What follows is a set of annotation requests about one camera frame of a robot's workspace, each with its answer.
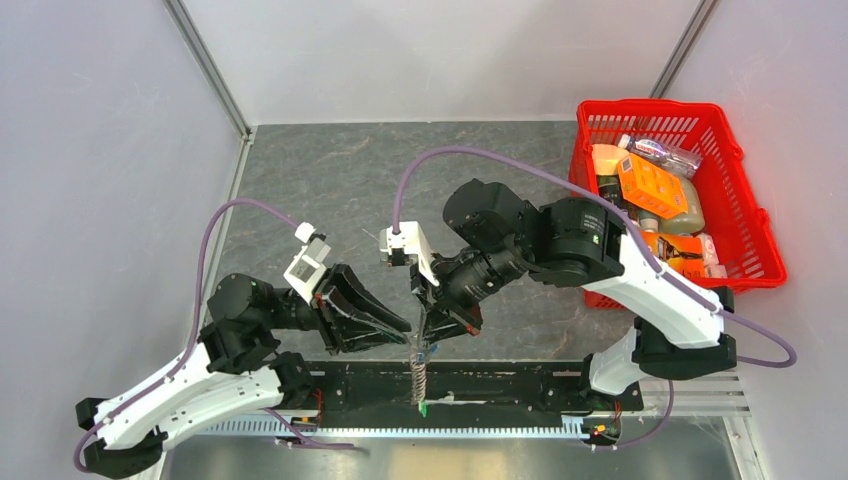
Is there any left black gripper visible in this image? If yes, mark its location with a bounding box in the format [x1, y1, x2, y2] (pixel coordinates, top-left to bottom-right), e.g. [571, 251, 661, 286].
[263, 262, 415, 354]

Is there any leopard print wrist strap keyring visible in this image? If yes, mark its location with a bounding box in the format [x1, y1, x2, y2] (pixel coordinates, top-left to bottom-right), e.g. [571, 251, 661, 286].
[409, 333, 430, 409]

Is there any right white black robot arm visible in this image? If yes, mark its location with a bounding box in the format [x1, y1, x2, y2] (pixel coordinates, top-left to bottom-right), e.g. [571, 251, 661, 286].
[410, 179, 737, 409]

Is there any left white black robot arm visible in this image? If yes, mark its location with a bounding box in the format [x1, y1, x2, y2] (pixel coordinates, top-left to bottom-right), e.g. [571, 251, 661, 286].
[74, 263, 411, 479]

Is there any dark green bottle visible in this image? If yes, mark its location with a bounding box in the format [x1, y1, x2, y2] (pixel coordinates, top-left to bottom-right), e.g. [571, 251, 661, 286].
[596, 175, 639, 223]

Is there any yellow sponge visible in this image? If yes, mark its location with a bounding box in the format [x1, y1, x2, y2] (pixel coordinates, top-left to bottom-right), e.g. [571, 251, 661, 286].
[591, 143, 630, 176]

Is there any orange carton box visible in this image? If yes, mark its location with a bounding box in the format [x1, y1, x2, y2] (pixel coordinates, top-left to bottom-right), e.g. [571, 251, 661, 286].
[617, 153, 688, 219]

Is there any orange razor package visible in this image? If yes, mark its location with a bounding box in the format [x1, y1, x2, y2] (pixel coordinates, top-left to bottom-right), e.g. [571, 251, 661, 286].
[641, 231, 705, 279]

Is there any beige soap pouch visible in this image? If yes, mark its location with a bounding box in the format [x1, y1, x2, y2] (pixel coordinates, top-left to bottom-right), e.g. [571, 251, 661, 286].
[659, 178, 706, 235]

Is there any pink white packet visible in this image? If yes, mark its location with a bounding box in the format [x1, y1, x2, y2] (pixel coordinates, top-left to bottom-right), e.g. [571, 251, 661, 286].
[697, 233, 727, 278]

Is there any clear plastic bottle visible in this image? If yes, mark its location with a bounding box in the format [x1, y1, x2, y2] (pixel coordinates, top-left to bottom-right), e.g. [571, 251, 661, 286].
[616, 134, 703, 180]

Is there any red plastic basket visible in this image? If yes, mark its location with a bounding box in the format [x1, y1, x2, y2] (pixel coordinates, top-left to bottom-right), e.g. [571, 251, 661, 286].
[568, 99, 787, 294]

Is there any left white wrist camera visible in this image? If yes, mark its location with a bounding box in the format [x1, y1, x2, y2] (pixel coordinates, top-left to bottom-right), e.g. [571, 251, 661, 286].
[284, 222, 331, 304]

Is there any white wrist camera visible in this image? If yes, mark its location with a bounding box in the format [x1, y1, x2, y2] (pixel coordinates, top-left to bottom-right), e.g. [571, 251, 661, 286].
[284, 222, 331, 304]
[379, 221, 440, 286]

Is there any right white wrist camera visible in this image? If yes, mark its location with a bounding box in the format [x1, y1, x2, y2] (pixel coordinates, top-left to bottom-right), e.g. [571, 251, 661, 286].
[379, 221, 440, 286]

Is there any black mounting base plate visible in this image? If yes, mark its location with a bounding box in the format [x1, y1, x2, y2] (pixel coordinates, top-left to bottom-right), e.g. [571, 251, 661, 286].
[279, 360, 644, 430]

